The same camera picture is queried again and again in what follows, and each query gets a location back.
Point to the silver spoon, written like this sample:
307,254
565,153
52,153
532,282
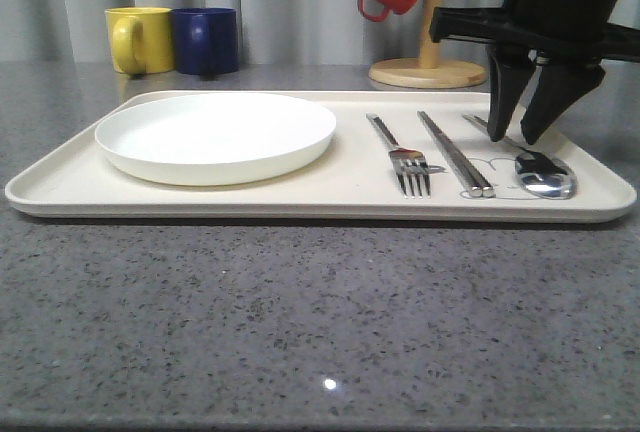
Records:
537,174

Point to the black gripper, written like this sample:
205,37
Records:
577,30

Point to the grey curtain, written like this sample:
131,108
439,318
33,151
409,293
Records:
310,32

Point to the white round plate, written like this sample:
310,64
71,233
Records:
216,139

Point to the yellow mug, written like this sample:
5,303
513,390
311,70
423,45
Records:
140,40

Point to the silver fork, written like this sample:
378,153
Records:
409,165

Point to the cream rabbit serving tray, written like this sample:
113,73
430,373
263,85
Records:
353,179

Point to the dark blue mug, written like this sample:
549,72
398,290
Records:
205,40

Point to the wooden mug tree stand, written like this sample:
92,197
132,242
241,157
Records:
428,70

